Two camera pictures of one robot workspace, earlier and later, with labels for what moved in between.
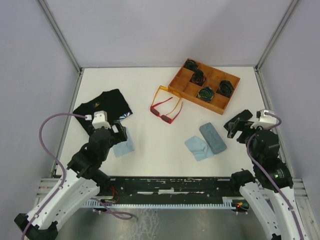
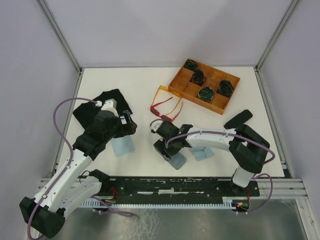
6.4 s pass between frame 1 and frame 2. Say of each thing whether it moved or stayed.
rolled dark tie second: stayed
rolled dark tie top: stayed
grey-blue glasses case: moved
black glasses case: stayed
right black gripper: moved
